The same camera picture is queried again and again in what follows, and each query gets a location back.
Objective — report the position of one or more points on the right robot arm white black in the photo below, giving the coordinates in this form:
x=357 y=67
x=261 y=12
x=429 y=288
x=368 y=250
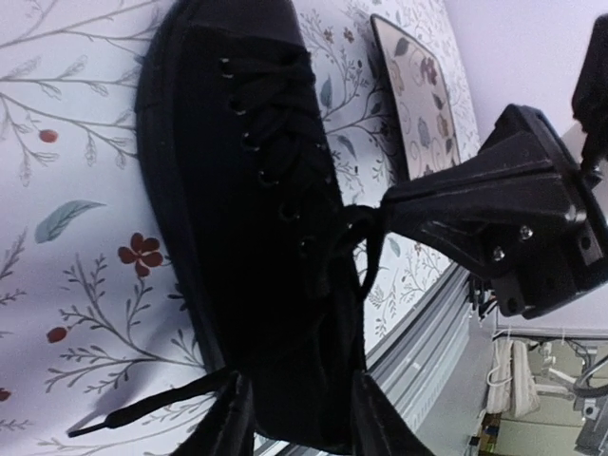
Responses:
x=589 y=101

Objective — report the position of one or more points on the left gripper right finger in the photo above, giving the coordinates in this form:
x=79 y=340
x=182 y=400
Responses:
x=377 y=428

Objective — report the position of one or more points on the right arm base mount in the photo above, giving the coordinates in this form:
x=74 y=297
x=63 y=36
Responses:
x=482 y=297

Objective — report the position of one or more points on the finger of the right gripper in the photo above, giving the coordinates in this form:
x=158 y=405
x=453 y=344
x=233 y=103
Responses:
x=512 y=181
x=495 y=248

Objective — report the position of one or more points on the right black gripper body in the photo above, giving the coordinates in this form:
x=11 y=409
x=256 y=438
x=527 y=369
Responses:
x=541 y=293

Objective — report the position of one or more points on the front aluminium rail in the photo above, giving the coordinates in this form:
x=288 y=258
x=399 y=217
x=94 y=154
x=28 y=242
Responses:
x=432 y=366

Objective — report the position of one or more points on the floral patterned table mat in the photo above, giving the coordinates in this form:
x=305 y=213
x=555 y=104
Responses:
x=91 y=319

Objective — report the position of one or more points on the floral square plate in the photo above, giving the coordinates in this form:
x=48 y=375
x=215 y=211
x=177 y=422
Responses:
x=420 y=97

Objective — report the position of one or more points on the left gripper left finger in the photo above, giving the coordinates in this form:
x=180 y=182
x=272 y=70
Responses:
x=228 y=428

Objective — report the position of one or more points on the black canvas shoe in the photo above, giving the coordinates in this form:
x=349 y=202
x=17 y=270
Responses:
x=236 y=164

